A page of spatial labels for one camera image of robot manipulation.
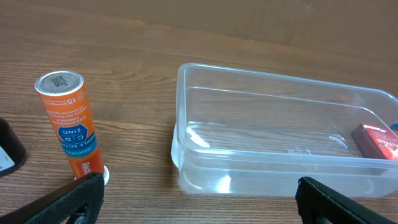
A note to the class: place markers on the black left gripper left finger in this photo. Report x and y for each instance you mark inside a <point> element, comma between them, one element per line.
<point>77,202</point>

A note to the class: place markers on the dark brown medicine bottle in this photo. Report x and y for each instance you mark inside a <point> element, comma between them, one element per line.
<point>13,153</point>

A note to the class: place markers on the clear plastic container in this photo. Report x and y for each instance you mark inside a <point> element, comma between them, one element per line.
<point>242,132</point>

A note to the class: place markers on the red Panadol box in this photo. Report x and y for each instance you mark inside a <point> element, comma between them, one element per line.
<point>376,142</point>

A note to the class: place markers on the orange vitamin tablet tube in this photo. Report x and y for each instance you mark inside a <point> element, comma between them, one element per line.
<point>66,103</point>

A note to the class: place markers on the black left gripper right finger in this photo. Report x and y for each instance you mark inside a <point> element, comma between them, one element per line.
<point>317,203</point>

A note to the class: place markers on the blue medicine box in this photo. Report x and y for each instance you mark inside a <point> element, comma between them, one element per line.
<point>394,126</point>

